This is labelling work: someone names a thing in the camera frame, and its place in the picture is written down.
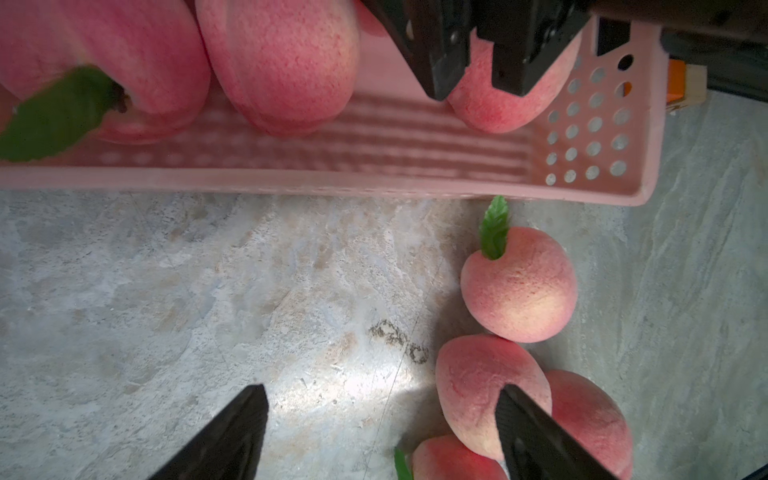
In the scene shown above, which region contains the pink plastic basket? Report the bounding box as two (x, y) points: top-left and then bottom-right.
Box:
(1, 18), (668, 206)

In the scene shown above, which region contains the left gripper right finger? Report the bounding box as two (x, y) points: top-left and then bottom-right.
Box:
(495, 384), (615, 480)

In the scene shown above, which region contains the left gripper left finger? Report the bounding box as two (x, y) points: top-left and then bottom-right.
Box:
(151, 384), (269, 480)

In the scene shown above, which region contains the peach nearest basket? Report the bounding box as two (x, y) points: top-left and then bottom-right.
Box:
(460, 196), (578, 343)

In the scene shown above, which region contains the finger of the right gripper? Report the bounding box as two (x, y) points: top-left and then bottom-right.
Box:
(363, 0), (473, 101)
(476, 0), (591, 96)

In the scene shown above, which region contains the wooden number block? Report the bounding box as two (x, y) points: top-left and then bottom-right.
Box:
(682, 64), (708, 107)

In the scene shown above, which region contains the orange block on table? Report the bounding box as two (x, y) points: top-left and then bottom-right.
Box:
(666, 59), (687, 105)

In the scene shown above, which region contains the peach with leaf front-left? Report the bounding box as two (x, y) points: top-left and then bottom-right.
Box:
(1, 1), (211, 162)

